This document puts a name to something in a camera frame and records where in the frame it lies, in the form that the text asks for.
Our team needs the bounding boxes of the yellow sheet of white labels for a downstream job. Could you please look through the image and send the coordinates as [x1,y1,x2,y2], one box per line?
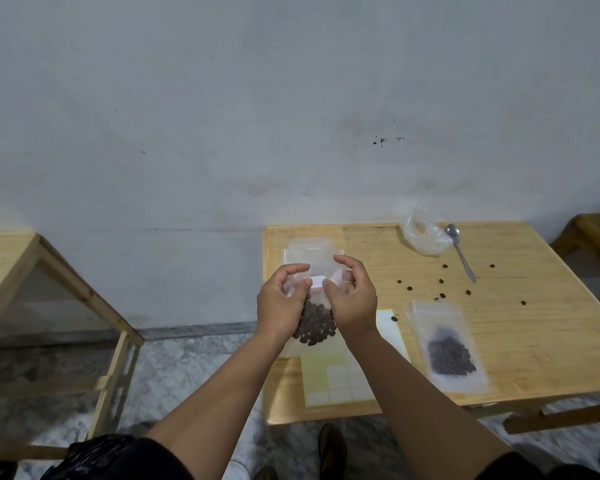
[300,309,412,409]

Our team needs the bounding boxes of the coffee beans in unlabelled bag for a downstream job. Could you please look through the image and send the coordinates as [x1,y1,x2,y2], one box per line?
[426,327,478,377]

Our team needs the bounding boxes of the scattered loose coffee beans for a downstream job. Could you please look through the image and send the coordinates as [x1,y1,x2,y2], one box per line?
[390,263,529,323]

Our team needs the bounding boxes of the black patterned shirt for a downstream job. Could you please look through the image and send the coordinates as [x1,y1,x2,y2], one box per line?
[40,434,600,480]

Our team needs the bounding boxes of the wooden furniture corner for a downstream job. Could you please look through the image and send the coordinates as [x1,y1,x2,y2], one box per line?
[549,212,600,291]

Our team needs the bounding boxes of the person's left hand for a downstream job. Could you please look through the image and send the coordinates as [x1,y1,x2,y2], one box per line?
[257,263,314,346]

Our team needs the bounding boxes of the coffee beans in labelled bag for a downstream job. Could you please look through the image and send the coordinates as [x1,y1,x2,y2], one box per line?
[292,294,339,347]

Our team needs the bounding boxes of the crumpled clear plastic bag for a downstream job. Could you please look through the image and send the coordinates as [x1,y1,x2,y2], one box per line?
[399,209,454,257]

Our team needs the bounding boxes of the person's left forearm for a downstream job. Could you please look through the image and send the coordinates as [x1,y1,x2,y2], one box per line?
[146,331,292,480]

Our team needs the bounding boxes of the clear bag without label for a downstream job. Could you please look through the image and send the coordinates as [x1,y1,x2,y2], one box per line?
[406,300,491,396]

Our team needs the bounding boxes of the metal spoon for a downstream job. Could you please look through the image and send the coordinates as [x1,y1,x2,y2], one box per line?
[444,223,478,284]

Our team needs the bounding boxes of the clear bag with white label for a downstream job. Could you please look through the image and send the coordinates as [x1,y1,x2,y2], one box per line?
[281,267,357,359]

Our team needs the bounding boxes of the stack of empty clear bags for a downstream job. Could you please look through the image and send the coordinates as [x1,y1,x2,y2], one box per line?
[283,238,347,276]

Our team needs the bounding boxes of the person's right forearm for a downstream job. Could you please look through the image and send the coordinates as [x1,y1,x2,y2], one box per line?
[341,329,512,480]

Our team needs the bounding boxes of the wooden table with open frame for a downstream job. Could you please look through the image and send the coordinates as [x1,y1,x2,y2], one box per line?
[0,232,146,463]

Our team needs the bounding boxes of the person's right hand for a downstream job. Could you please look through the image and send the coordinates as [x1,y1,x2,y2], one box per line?
[322,254,379,341]

